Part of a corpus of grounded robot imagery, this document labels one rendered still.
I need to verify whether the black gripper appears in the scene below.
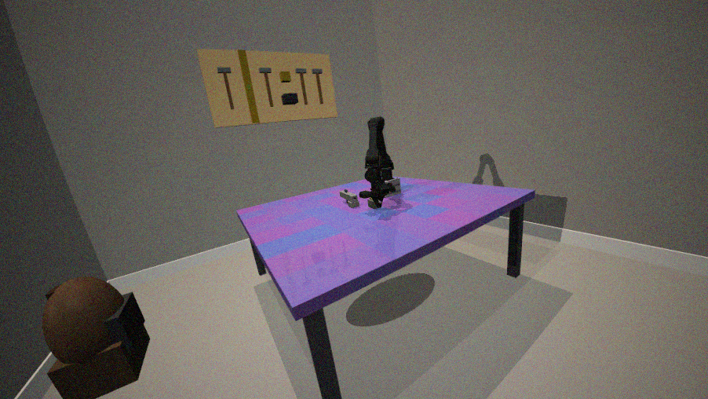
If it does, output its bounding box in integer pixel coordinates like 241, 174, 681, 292
359, 178, 396, 208

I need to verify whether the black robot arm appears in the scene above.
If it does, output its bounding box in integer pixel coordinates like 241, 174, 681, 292
364, 117, 394, 195

